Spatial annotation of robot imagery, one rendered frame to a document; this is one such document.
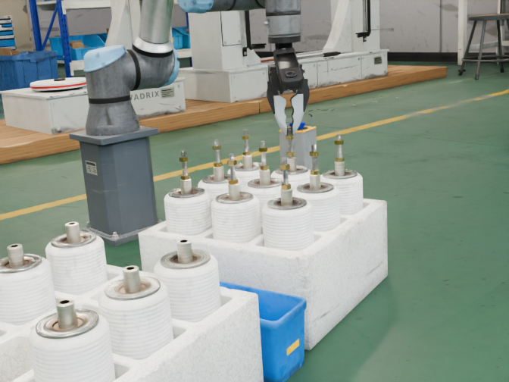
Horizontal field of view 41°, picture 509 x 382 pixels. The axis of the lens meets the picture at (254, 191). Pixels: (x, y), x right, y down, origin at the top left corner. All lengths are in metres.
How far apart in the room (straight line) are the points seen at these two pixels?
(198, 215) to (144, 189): 0.59
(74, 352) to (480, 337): 0.78
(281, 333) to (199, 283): 0.20
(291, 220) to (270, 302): 0.15
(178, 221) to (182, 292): 0.40
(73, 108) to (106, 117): 1.58
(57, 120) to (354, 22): 2.43
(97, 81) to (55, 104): 1.54
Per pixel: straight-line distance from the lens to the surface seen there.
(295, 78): 1.41
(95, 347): 0.85
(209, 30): 4.15
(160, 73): 1.97
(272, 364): 1.16
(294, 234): 1.25
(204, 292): 1.01
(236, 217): 1.30
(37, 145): 3.34
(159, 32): 1.93
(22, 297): 1.09
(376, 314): 1.41
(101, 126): 1.91
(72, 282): 1.16
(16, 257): 1.10
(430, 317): 1.41
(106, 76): 1.90
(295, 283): 1.23
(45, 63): 5.99
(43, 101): 3.46
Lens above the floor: 0.61
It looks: 15 degrees down
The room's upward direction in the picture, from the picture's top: 4 degrees counter-clockwise
